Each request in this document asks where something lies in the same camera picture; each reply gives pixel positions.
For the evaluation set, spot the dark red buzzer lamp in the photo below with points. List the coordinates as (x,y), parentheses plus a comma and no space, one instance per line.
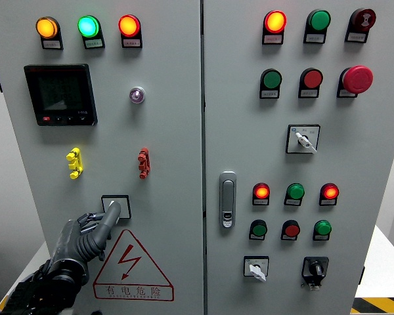
(364,19)

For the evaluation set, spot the large red push button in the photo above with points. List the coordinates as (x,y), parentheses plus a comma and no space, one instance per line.
(312,78)

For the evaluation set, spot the large red lit lamp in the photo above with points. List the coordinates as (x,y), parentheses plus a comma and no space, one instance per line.
(129,26)
(275,21)

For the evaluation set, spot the yellow lit round lamp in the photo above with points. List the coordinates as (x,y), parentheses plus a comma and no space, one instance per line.
(47,28)

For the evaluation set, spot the red warning triangle sticker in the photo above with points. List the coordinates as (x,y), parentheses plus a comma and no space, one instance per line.
(129,259)

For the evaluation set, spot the black display meter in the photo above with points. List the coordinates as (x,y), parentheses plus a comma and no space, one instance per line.
(60,94)

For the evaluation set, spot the small red lit lamp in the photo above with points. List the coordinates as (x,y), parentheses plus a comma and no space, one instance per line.
(330,191)
(261,191)

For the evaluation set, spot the black yellow striped tape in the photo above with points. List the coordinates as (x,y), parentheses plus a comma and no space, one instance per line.
(2,303)
(381,305)

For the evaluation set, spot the white round lamp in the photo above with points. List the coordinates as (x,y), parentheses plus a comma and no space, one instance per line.
(137,94)

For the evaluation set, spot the pale grey cabinet door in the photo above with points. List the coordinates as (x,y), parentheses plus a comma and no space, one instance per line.
(241,131)
(170,131)

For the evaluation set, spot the small label plate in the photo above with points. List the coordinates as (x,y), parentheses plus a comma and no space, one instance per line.
(308,93)
(131,42)
(292,202)
(93,43)
(260,202)
(320,238)
(269,94)
(314,38)
(52,44)
(256,237)
(327,202)
(272,39)
(288,238)
(346,93)
(356,37)

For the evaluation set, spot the silver door lock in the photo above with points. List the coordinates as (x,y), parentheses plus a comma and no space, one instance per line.
(228,197)

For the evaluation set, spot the small red push button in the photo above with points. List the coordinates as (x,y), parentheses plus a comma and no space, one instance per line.
(292,230)

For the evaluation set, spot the large red stop button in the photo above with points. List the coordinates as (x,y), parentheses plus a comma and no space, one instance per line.
(358,79)

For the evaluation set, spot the small green push button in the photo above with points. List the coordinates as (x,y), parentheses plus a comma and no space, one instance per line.
(259,229)

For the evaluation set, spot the large green round lamp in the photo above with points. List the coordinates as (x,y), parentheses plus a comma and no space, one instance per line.
(319,20)

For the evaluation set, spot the small green round lamp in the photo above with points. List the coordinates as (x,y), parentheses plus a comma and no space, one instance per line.
(295,191)
(323,227)

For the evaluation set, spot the green lit round lamp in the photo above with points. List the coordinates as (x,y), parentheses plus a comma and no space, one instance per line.
(88,26)

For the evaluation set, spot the large green push button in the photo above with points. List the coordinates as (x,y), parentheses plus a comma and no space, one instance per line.
(272,79)

